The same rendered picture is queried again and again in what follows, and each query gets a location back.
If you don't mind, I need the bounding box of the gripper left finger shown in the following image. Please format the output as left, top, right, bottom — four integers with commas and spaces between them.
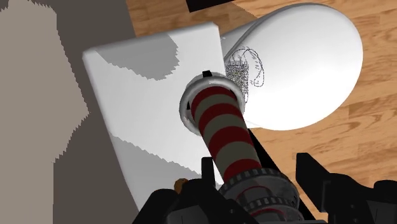
132, 157, 237, 224

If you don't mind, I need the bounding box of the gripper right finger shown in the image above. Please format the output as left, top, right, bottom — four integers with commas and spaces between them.
295, 152, 397, 224

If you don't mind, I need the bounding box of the small brown round knob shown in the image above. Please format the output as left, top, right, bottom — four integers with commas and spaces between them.
174, 178, 189, 192

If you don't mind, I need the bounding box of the red white striped lighthouse figure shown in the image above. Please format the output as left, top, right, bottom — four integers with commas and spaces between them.
179, 70, 306, 224

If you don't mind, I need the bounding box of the white toilet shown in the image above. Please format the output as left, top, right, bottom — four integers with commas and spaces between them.
81, 2, 365, 213

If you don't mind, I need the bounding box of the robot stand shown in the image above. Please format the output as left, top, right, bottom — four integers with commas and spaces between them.
185, 0, 239, 13

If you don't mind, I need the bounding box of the grey wire mesh holder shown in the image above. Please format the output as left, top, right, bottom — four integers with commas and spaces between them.
224, 46, 266, 104

